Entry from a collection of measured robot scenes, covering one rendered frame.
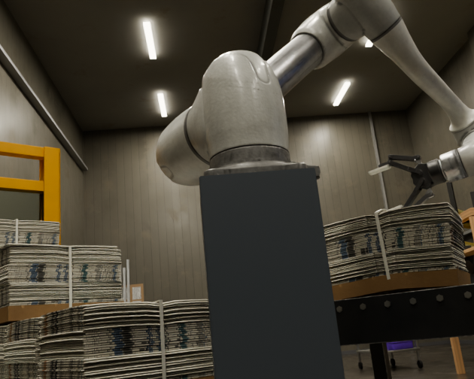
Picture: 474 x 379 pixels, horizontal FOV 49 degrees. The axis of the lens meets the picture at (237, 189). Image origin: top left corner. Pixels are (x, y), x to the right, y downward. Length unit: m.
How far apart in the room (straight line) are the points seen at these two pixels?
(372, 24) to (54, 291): 1.23
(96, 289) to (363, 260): 0.87
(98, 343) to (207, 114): 0.53
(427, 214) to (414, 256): 0.12
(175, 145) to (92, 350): 0.46
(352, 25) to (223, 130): 0.66
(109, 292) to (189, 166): 0.82
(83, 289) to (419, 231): 1.06
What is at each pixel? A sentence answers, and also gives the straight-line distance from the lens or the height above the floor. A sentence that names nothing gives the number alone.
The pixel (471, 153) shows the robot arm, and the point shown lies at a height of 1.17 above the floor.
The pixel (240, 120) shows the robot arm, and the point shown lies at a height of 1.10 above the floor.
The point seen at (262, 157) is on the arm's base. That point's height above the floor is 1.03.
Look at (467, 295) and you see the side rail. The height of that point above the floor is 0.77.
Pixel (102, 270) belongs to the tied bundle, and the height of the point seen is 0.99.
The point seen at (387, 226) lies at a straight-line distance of 1.56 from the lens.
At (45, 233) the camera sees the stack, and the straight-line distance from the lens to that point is 2.41.
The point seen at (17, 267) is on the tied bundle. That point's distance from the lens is 1.73.
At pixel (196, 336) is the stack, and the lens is 1.29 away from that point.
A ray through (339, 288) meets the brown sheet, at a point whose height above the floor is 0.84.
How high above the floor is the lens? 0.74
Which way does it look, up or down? 15 degrees up
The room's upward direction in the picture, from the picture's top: 6 degrees counter-clockwise
